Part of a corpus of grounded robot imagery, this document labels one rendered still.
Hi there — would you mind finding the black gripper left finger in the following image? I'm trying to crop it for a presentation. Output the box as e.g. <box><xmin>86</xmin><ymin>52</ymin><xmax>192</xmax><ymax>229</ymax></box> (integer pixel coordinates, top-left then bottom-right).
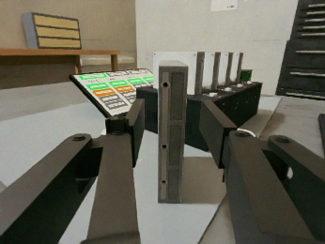
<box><xmin>0</xmin><ymin>99</ymin><xmax>145</xmax><ymax>244</ymax></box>

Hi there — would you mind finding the grey flat mat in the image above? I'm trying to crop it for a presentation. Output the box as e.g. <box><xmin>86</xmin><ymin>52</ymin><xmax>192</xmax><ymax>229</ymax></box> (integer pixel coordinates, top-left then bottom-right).
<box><xmin>0</xmin><ymin>96</ymin><xmax>281</xmax><ymax>244</ymax></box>

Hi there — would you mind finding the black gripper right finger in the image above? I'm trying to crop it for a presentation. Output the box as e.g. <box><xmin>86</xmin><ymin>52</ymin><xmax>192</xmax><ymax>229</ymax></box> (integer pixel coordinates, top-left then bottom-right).
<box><xmin>199</xmin><ymin>99</ymin><xmax>325</xmax><ymax>244</ymax></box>

